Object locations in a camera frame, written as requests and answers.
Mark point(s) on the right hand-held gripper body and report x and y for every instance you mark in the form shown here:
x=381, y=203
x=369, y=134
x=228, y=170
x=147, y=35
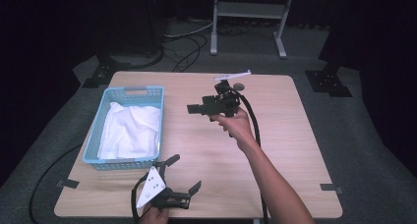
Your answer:
x=221, y=102

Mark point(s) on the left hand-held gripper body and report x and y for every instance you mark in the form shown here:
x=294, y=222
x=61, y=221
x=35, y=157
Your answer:
x=151, y=184

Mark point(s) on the white cloth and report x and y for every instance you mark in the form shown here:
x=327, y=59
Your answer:
x=131, y=132

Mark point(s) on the light blue plastic basket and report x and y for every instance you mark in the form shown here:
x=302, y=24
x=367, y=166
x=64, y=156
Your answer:
x=126, y=93

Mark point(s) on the person's right hand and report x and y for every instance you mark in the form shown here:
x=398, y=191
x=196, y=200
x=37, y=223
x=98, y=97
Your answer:
x=237, y=127

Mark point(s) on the person's left hand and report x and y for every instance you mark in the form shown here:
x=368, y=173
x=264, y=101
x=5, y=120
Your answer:
x=155, y=216

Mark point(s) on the black tape strip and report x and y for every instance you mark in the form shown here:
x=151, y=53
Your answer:
x=331, y=188
x=67, y=183

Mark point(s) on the white metal stand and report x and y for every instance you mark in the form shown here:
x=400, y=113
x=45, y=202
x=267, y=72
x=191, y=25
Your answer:
x=249, y=9

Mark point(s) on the black stand base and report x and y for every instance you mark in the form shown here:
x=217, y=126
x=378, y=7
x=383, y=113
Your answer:
x=327, y=81
x=105, y=70

